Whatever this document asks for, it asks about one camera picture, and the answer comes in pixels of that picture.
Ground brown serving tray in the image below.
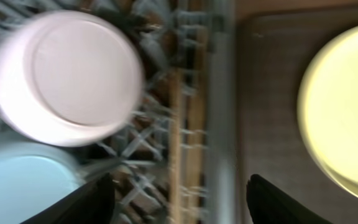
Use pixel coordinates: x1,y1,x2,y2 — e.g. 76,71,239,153
236,5,358,223

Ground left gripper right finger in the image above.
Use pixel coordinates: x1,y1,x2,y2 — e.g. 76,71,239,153
246,174,331,224

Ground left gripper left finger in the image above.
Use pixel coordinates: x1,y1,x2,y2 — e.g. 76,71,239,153
22,174,115,224

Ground pink white bowl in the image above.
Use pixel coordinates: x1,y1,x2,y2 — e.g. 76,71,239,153
0,11,145,147

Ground wooden chopstick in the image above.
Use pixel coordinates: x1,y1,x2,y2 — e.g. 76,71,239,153
185,29,208,224
169,70,182,224

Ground yellow plate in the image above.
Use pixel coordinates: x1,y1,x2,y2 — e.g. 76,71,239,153
296,26,358,198

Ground light blue bowl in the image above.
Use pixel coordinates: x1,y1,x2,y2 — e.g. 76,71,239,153
0,142,83,223

